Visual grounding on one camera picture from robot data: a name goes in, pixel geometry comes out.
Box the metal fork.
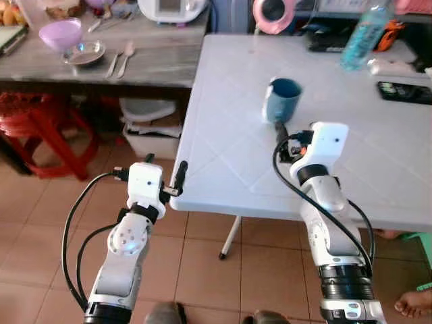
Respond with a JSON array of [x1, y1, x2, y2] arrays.
[[103, 49, 124, 79]]

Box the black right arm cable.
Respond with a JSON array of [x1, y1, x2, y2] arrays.
[[272, 135, 376, 277]]

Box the blue ceramic mug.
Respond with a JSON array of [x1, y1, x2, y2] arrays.
[[262, 77, 304, 125]]

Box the long black left arm cable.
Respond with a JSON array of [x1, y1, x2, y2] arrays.
[[61, 170, 130, 312]]

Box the black device on stand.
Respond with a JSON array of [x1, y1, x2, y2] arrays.
[[304, 23, 369, 54]]

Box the white kitchen appliance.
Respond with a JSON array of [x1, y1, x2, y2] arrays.
[[137, 0, 209, 25]]

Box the white power strip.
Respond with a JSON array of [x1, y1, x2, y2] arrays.
[[368, 57, 432, 79]]

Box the red plastic stool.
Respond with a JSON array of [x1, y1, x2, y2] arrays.
[[0, 91, 99, 181]]

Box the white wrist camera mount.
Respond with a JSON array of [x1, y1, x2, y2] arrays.
[[290, 121, 350, 180], [127, 162, 167, 207]]

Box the blue plastic water bottle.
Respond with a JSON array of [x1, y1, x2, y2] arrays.
[[340, 3, 393, 72]]

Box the green plastic stool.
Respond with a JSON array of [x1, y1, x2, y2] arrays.
[[398, 232, 432, 271]]

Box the black smartphone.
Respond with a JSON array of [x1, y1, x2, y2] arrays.
[[377, 81, 432, 106]]

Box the white metal table leg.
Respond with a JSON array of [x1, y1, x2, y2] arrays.
[[218, 216, 242, 261]]

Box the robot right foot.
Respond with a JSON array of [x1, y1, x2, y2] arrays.
[[244, 310, 292, 324]]

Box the short black left arm cable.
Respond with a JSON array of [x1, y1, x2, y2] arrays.
[[74, 223, 121, 304]]

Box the shiny metal dish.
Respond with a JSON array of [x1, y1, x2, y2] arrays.
[[63, 40, 107, 67]]

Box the person's bare foot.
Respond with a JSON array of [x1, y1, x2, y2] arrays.
[[394, 288, 432, 319]]

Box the white plastic storage box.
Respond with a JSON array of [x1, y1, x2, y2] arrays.
[[118, 98, 183, 160]]

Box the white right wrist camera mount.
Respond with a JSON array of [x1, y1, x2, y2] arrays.
[[290, 121, 350, 180]]

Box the metal spoon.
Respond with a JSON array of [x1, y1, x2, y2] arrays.
[[116, 42, 136, 80]]

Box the purple plastic bowl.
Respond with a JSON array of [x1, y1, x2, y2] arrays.
[[38, 18, 83, 53]]

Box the pink round fan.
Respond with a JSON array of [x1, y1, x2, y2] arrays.
[[252, 0, 304, 36]]

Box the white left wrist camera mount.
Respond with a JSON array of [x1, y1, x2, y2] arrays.
[[127, 162, 167, 207]]

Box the orange and black tool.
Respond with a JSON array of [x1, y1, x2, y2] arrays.
[[376, 20, 406, 52]]

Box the white folding plastic table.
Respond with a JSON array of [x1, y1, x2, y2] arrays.
[[169, 34, 432, 234]]

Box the grey wooden side table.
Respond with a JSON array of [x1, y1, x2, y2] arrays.
[[0, 10, 211, 109]]

